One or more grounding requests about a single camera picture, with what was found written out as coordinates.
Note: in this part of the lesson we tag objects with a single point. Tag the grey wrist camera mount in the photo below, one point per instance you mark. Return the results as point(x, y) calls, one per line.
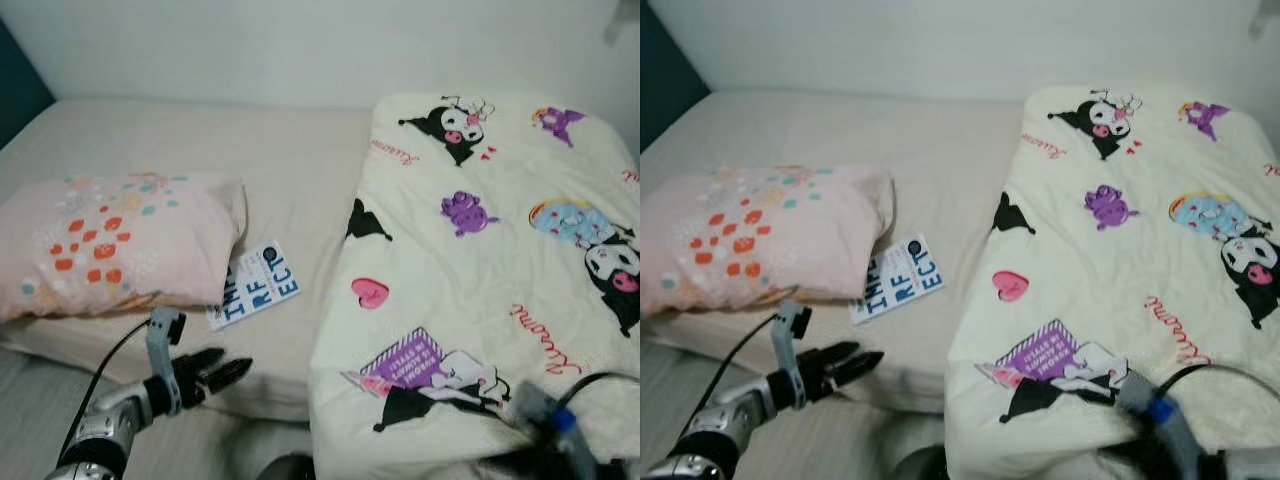
point(540, 410)
point(1155, 410)
point(790, 340)
point(162, 350)

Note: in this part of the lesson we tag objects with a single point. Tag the cream cartoon print quilt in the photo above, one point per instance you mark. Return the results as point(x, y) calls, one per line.
point(480, 290)
point(1120, 280)

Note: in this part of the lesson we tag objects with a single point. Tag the white book with blue letters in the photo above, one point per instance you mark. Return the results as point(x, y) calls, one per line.
point(262, 285)
point(905, 280)

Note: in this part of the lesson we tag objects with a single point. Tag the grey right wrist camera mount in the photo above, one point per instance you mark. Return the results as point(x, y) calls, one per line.
point(540, 410)
point(1155, 410)

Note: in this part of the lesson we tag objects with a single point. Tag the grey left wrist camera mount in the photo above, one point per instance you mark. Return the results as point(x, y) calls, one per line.
point(790, 340)
point(162, 350)

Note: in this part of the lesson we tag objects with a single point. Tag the dark teal upholstered headboard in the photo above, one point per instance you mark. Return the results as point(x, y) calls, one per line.
point(15, 100)
point(660, 90)

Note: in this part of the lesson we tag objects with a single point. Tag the pink pillow with dot print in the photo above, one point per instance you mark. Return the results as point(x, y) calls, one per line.
point(110, 240)
point(760, 235)

